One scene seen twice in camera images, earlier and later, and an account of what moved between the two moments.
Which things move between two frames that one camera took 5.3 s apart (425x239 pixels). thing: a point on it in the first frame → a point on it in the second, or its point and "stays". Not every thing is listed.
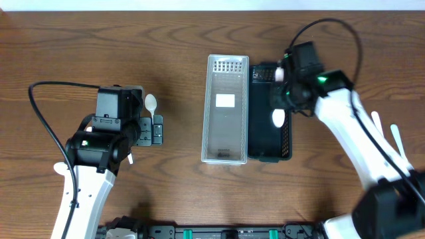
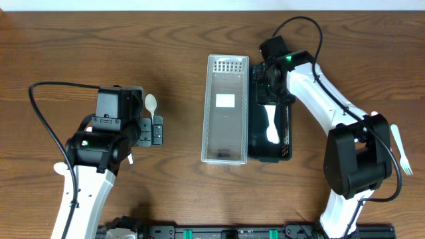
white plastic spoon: x=279 y=114 → x=271 y=133
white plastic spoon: x=130 y=159 stays
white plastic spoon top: x=151 y=104 stays
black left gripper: x=146 y=131 stays
